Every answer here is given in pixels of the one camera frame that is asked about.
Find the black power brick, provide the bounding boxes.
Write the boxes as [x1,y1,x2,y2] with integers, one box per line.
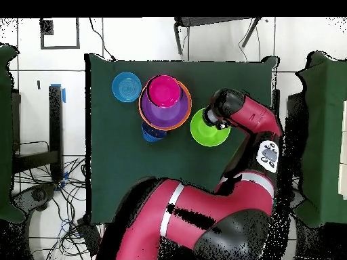
[76,216,102,257]

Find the black square frame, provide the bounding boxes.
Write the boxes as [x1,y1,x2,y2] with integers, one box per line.
[39,17,81,50]

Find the white boxes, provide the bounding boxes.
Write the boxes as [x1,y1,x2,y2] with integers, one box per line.
[338,100,347,196]

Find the dark blue bowl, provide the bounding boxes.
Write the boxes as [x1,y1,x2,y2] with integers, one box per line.
[140,121,167,144]

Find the large orange bowl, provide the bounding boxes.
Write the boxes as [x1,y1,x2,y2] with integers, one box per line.
[138,78,192,131]

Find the dark green tablecloth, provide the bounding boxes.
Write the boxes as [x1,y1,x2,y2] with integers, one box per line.
[85,52,279,225]

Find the purple bowl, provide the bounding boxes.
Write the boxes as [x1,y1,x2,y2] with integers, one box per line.
[140,81,190,129]

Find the black camera tripod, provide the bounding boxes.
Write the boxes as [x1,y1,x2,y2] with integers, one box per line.
[173,17,262,56]

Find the green cloth side table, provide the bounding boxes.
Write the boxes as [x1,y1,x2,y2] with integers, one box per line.
[0,44,26,224]
[293,51,347,228]

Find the red-pink bowl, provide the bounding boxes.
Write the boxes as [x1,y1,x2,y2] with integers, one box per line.
[146,74,182,108]

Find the thin black floor cable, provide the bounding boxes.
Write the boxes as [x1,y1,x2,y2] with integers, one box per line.
[88,17,117,62]

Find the light blue bowl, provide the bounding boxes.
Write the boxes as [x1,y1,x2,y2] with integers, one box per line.
[111,71,142,104]

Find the light green bowl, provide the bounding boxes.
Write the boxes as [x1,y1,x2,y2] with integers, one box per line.
[190,107,231,148]

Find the tangle of cables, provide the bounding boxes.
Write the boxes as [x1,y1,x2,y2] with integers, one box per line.
[12,156,109,260]

